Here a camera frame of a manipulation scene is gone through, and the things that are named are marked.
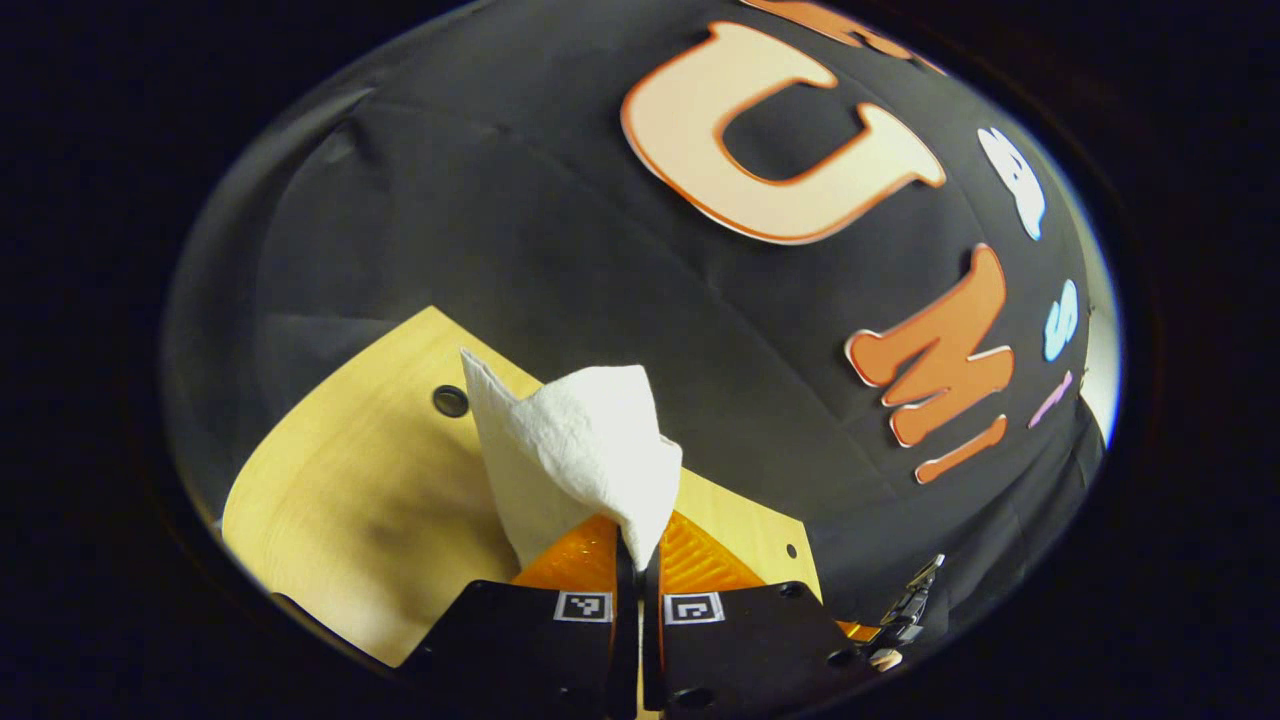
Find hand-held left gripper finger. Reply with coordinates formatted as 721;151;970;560
640;510;873;717
398;513;641;720

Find white jeans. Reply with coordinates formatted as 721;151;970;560
460;347;685;572

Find black backdrop cloth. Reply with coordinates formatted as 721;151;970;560
165;0;1113;633

